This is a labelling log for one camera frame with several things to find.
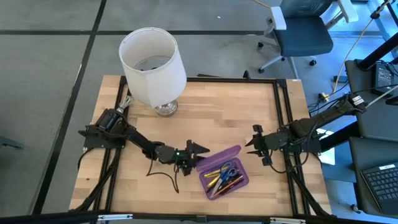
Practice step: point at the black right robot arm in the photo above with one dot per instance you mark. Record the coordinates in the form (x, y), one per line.
(326, 116)

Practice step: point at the purple plastic supply box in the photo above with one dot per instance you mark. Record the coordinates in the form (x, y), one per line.
(217, 157)

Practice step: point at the dark grey desk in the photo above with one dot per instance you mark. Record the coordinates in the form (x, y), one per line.
(379, 124)

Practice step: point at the yellow power plug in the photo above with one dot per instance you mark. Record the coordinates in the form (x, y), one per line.
(324, 97)

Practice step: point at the silver metal bracket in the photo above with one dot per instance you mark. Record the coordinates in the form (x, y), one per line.
(115, 217)
(287, 221)

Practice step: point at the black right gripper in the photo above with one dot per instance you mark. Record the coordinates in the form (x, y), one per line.
(272, 141)

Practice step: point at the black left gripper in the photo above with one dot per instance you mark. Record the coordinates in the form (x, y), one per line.
(186, 157)

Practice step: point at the black frame clamp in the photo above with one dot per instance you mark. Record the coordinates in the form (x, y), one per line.
(246, 74)

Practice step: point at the grey furniture foot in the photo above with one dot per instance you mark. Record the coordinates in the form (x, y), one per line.
(11, 143)

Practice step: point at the white-shade silver table lamp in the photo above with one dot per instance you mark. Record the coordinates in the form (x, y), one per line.
(152, 74)

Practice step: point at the black pole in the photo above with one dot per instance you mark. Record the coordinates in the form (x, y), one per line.
(377, 54)

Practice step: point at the black power adapter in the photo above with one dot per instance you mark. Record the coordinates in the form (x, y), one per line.
(383, 77)

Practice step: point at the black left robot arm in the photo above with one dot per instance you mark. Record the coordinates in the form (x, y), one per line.
(136, 138)

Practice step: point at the swivel office chair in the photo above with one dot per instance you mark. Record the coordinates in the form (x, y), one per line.
(303, 35)

